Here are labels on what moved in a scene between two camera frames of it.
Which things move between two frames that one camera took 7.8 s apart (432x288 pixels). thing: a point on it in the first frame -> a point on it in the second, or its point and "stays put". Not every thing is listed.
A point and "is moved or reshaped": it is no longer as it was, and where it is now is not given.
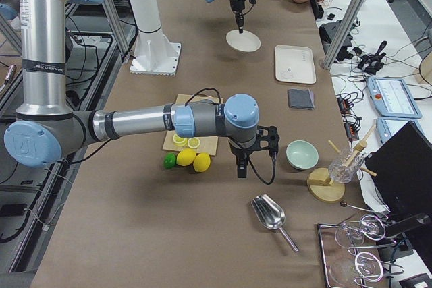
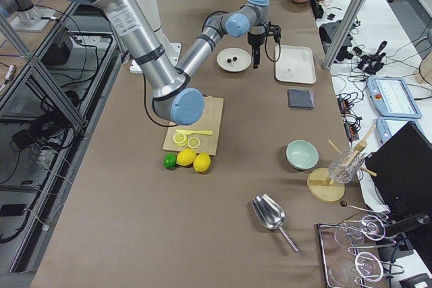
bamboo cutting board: [208, 144] stays put
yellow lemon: [185, 157] stays put
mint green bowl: [302, 155] stays put
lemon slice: [179, 141] stays put
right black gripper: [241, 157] -> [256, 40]
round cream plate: [245, 42] is moved or reshaped
